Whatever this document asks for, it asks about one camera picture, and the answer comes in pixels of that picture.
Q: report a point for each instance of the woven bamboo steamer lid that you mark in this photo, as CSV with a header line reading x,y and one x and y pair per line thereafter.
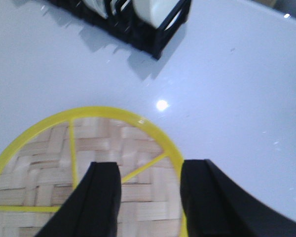
x,y
42,167

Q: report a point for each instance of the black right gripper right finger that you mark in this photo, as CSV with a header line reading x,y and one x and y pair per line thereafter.
x,y
215,206

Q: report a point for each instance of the white ceramic bowl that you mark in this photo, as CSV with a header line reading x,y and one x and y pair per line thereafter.
x,y
97,6
153,12

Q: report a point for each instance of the black bowl rack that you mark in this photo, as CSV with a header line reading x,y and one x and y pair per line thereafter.
x,y
123,23

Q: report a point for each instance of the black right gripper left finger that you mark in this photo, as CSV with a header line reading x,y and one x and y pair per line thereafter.
x,y
92,209

